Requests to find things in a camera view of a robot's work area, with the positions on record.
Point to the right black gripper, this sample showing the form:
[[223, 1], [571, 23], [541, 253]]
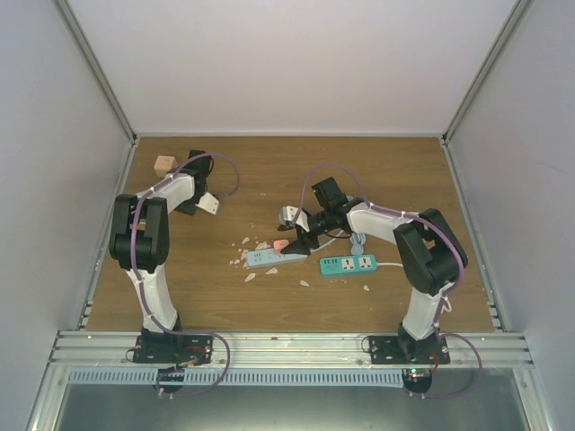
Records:
[[301, 245]]

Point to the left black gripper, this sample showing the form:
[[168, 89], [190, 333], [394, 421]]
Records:
[[184, 207]]

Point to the pink small plug charger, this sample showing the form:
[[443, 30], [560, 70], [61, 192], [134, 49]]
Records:
[[279, 245]]

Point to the light blue power strip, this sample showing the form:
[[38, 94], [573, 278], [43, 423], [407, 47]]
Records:
[[269, 258]]

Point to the peach cube plug adapter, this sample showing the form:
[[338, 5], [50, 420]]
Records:
[[164, 165]]

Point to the teal power strip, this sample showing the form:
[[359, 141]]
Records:
[[348, 265]]

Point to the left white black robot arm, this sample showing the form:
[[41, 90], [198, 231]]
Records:
[[140, 240]]

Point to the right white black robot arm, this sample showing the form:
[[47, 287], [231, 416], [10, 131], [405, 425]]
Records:
[[433, 260]]

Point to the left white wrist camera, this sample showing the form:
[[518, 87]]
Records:
[[209, 203]]

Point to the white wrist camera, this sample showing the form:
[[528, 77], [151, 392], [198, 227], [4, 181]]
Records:
[[209, 203], [292, 218]]

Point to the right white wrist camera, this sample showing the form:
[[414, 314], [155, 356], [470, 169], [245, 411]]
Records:
[[292, 218]]

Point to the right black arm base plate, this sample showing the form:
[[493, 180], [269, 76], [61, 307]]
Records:
[[393, 350]]

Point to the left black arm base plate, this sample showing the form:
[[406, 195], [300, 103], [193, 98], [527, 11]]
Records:
[[168, 349]]

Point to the aluminium front rail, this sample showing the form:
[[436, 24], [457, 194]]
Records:
[[293, 350]]

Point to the left aluminium corner post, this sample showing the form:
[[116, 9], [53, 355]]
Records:
[[78, 36]]

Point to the aluminium corner post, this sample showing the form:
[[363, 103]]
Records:
[[78, 36], [509, 27]]

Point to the grey slotted cable duct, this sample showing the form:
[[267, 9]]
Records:
[[240, 377]]

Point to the right aluminium corner post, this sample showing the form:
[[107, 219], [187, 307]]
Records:
[[509, 27]]

